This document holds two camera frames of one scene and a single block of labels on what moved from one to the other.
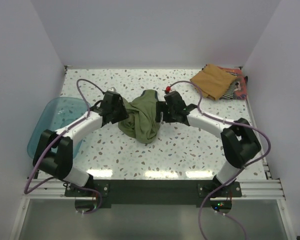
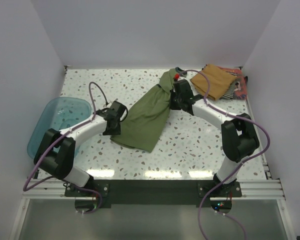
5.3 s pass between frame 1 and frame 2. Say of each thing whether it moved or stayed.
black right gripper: moved
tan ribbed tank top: stayed
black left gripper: moved
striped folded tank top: stayed
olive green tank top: moved
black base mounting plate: stayed
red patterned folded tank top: stayed
